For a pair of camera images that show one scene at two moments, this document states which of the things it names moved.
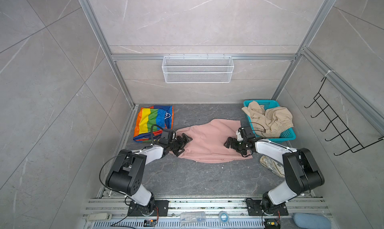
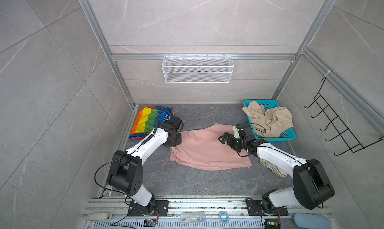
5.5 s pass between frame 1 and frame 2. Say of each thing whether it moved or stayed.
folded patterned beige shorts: stayed
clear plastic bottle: stayed
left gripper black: moved
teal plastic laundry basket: stayed
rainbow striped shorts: stayed
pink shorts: moved
